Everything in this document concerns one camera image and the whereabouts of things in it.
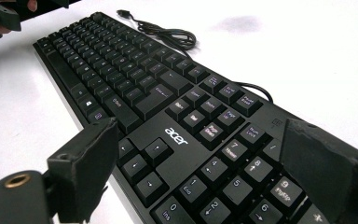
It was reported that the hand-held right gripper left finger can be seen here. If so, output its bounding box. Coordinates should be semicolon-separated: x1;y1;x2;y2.
46;117;119;224

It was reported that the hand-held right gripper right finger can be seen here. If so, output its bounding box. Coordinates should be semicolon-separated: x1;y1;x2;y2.
279;118;358;224

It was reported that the black keyboard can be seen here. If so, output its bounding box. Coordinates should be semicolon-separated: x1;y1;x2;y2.
32;11;358;224

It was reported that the black keyboard cable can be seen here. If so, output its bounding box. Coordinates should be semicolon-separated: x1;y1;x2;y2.
116;8;274;104

